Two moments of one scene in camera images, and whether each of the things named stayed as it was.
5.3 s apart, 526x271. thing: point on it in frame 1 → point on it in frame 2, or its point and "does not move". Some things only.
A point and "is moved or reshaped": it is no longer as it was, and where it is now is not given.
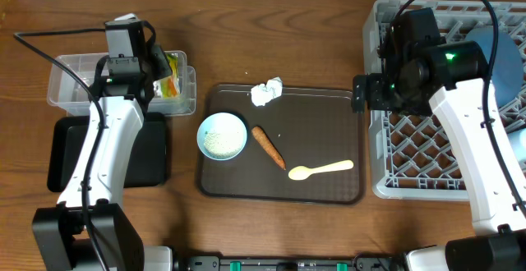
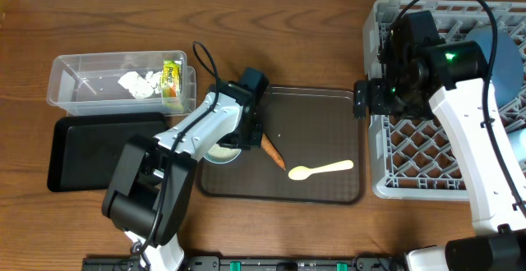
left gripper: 157,60 → 255,141
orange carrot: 259,134 does not move
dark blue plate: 508,69 does not move
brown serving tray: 308,126 does not move
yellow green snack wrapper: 169,86 is moved or reshaped
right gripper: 377,98 does not move
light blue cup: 518,140 does not move
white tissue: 261,94 is moved or reshaped
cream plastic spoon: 302,172 does not move
